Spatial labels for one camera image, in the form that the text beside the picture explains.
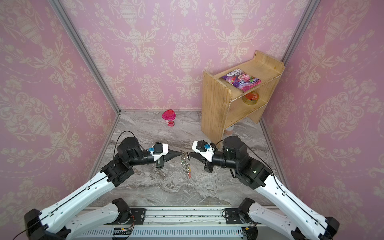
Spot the metal key organizer plate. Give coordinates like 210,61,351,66
181,152,191,179

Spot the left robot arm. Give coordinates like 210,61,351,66
23,137,183,240

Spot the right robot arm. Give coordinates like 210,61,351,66
190,136,340,240

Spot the white cup under shelf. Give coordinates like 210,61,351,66
224,126,234,136

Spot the wooden shelf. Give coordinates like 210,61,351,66
201,51,285,143

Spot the red lid tin can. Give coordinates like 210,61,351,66
242,91,259,106

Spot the purple snack bag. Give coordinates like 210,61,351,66
222,69,262,92

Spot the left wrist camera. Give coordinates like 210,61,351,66
148,143,169,157

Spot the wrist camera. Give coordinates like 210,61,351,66
192,140,217,162
148,143,169,157

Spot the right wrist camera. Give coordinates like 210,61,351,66
192,140,217,162

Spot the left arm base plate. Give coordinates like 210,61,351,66
118,208,146,225

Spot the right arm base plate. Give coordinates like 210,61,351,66
224,208,250,225

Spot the aluminium mounting rail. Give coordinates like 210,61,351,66
53,205,316,240

